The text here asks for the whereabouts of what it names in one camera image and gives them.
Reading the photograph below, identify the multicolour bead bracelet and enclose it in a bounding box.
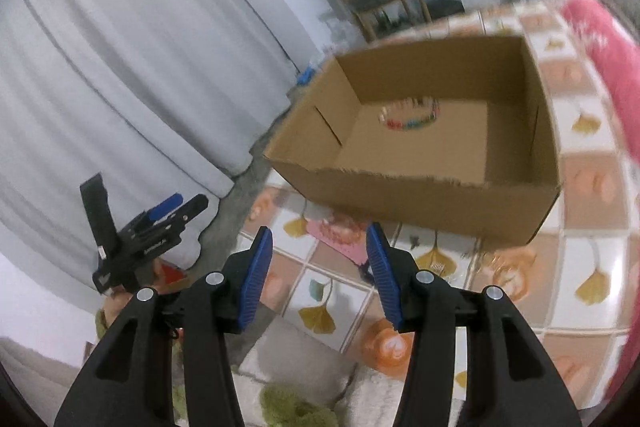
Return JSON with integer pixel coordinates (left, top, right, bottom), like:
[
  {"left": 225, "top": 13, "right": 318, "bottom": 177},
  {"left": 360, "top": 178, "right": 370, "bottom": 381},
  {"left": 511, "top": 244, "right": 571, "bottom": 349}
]
[{"left": 377, "top": 95, "right": 443, "bottom": 132}]

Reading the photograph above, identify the blue pink kids smartwatch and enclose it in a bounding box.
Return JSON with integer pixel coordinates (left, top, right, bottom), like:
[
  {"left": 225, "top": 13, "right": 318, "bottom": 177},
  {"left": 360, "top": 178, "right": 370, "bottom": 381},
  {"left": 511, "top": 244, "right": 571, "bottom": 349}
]
[{"left": 306, "top": 213, "right": 368, "bottom": 265}]

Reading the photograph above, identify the left hand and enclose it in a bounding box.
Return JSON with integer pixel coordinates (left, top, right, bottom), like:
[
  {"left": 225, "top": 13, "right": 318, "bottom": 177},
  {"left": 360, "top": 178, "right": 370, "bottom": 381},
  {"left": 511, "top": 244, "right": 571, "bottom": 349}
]
[{"left": 100, "top": 258, "right": 189, "bottom": 329}]

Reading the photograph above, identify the ginkgo pattern tablecloth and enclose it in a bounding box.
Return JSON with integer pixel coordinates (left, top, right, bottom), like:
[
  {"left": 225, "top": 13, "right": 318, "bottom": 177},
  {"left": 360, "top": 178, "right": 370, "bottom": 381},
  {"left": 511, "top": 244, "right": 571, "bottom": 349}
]
[{"left": 238, "top": 1, "right": 639, "bottom": 407}]

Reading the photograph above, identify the white green plush blanket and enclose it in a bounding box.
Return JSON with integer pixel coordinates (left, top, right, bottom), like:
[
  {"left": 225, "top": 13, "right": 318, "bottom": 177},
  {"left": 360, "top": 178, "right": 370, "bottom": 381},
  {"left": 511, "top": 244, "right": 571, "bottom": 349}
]
[{"left": 1, "top": 306, "right": 402, "bottom": 426}]

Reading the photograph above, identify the white curtain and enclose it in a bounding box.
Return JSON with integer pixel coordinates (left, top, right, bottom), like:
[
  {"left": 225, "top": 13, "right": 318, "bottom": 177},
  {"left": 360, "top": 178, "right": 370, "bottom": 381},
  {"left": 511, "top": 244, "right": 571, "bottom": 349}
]
[{"left": 1, "top": 0, "right": 314, "bottom": 306}]

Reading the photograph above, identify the brown cardboard box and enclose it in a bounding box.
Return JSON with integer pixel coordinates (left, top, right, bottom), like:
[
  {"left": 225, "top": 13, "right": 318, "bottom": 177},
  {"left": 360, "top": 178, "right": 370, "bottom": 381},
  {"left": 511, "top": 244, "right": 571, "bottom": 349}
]
[{"left": 266, "top": 36, "right": 562, "bottom": 246}]

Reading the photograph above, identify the red floral blanket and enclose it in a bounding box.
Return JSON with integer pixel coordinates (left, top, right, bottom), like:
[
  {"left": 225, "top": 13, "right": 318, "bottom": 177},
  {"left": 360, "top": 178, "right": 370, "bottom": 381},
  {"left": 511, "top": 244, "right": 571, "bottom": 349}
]
[{"left": 557, "top": 0, "right": 640, "bottom": 403}]

